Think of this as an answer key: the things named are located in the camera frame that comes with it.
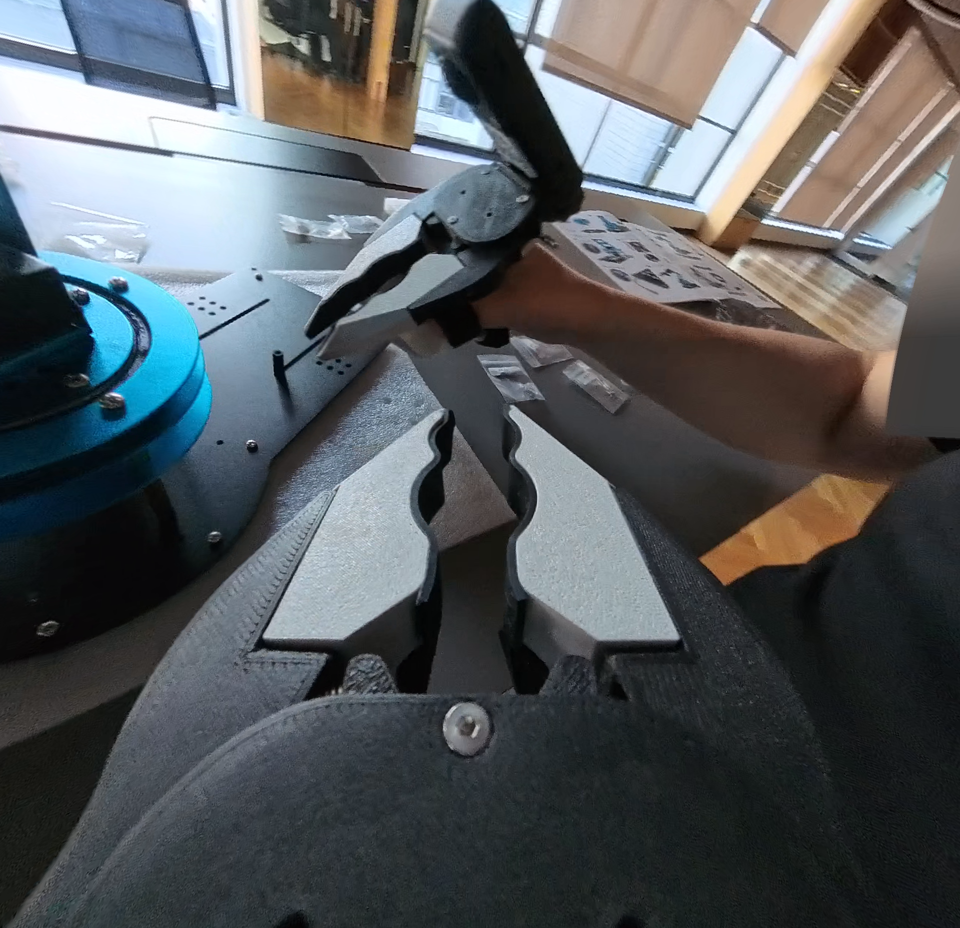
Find printed instruction booklet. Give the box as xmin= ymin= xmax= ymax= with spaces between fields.
xmin=551 ymin=211 xmax=781 ymax=310

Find beige roller blind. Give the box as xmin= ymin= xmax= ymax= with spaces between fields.
xmin=541 ymin=0 xmax=760 ymax=131

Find crumpled clear plastic bag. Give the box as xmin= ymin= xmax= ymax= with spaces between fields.
xmin=276 ymin=211 xmax=385 ymax=245
xmin=45 ymin=200 xmax=151 ymax=265

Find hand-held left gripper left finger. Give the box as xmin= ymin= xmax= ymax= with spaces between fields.
xmin=256 ymin=409 xmax=457 ymax=656

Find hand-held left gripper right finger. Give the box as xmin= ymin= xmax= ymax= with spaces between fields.
xmin=501 ymin=405 xmax=685 ymax=665

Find person's right hand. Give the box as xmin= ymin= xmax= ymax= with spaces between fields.
xmin=474 ymin=240 xmax=603 ymax=341

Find blue toy robot arm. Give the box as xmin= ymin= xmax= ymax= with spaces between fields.
xmin=0 ymin=170 xmax=215 ymax=545

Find black triangular base plate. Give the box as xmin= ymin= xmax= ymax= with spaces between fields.
xmin=0 ymin=266 xmax=391 ymax=662

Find large glass window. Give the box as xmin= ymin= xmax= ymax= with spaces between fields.
xmin=0 ymin=0 xmax=249 ymax=66

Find white foam sheet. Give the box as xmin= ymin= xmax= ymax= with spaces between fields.
xmin=0 ymin=266 xmax=519 ymax=752

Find dark grey desk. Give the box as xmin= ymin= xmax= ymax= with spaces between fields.
xmin=0 ymin=129 xmax=912 ymax=752

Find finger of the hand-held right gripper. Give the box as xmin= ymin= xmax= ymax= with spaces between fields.
xmin=303 ymin=212 xmax=430 ymax=339
xmin=318 ymin=248 xmax=482 ymax=362

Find person's black clothing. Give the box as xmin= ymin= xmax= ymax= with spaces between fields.
xmin=701 ymin=436 xmax=960 ymax=928

